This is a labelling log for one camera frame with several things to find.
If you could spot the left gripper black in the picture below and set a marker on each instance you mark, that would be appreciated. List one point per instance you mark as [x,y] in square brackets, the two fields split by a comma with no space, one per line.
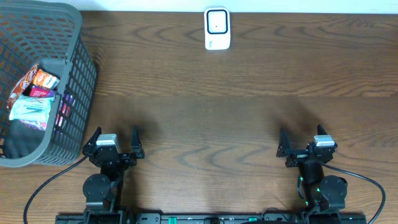
[115,157]

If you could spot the white barcode scanner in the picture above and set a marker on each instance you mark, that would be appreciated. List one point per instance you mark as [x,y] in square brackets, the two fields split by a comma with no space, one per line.
[217,28]

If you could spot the red purple snack bag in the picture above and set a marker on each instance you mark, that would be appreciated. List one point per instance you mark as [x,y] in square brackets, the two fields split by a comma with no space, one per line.
[39,125]

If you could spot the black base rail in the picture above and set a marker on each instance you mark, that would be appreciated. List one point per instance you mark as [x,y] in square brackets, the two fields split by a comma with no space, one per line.
[156,218]

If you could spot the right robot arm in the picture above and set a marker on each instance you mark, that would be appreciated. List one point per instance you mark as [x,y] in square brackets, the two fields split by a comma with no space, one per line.
[324,194]

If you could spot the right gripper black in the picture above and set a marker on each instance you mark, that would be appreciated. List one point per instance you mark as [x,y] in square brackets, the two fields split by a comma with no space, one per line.
[302,155]

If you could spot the small orange snack packet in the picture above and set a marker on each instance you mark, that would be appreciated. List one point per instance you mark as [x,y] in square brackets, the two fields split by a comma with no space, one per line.
[45,80]

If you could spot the orange brown wafer bar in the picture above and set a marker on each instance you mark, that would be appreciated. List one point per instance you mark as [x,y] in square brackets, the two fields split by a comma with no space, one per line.
[22,85]

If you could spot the magenta snack box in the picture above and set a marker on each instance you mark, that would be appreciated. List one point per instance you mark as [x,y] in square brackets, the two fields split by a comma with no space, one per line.
[39,92]

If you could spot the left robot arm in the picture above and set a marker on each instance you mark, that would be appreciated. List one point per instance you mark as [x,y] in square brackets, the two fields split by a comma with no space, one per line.
[103,191]

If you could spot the teal snack packet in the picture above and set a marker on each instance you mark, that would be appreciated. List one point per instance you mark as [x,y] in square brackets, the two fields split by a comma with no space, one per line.
[31,109]

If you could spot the grey plastic mesh basket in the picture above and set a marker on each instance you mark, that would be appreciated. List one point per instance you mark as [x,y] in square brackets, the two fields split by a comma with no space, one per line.
[47,34]

